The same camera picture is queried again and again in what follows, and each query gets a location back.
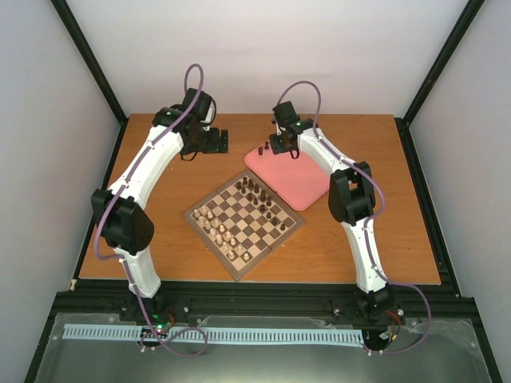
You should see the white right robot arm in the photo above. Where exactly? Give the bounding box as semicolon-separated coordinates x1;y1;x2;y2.
270;101;392;323

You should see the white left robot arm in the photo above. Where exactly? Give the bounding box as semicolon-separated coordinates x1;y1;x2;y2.
91;88;228;322

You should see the pink tray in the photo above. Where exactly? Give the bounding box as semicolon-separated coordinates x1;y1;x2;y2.
244;146;329;211

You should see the wooden chessboard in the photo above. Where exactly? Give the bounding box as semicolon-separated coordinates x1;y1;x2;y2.
183;170;304;282

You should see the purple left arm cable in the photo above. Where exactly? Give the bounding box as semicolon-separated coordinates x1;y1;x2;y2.
93;63;209;356

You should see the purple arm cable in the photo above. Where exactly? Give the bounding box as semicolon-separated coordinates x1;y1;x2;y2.
277;81;433;356
93;63;209;356

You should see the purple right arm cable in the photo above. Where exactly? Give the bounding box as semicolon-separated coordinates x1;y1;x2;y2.
277;81;433;356

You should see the light blue cable duct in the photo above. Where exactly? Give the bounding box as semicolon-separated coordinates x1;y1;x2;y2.
61;324;363;347

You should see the black aluminium frame rail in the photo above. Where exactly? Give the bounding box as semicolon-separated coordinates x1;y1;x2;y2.
50;279;481;326

